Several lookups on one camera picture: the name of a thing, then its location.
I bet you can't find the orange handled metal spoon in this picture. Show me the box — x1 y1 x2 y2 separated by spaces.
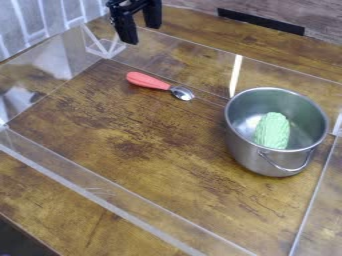
126 72 195 101

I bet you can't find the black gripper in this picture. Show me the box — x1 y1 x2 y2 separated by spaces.
106 0 162 45

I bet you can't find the clear acrylic enclosure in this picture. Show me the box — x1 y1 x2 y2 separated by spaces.
0 24 342 256

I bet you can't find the black strip on wall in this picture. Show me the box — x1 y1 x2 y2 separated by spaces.
217 8 305 36

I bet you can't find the silver metal pot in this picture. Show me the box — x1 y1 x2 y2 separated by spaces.
225 87 329 177

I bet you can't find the green knobbly toy vegetable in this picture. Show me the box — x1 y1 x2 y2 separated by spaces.
254 112 290 149

